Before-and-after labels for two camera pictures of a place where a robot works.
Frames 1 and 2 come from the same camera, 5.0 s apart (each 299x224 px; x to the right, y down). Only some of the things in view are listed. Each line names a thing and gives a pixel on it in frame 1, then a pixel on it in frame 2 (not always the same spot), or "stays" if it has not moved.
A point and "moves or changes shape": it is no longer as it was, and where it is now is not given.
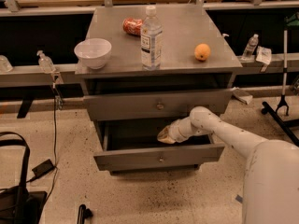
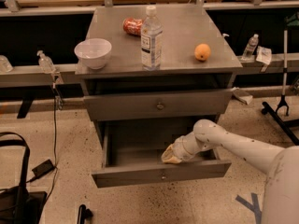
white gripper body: x=176 y=134 to x=179 y=148
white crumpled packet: x=263 y=54 stays
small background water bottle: x=250 y=49 stays
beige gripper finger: x=165 y=136 to x=169 y=157
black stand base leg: x=267 y=108 stays
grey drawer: x=135 y=145 moves or changes shape
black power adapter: x=43 y=168 stays
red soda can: x=133 y=26 stays
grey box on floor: x=242 y=95 stays
